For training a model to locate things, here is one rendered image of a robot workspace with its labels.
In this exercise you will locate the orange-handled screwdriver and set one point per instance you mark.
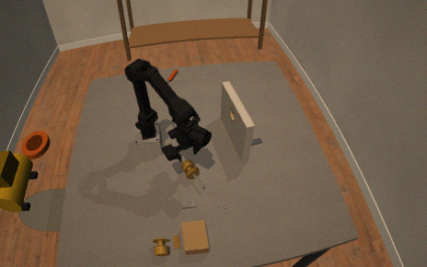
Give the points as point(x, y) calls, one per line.
point(172, 75)

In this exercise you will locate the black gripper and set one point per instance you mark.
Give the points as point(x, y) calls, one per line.
point(184, 143)

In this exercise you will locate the brass door knob with spindle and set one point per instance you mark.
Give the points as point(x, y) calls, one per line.
point(194, 171)

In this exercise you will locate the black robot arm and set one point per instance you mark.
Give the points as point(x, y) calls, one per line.
point(179, 109)

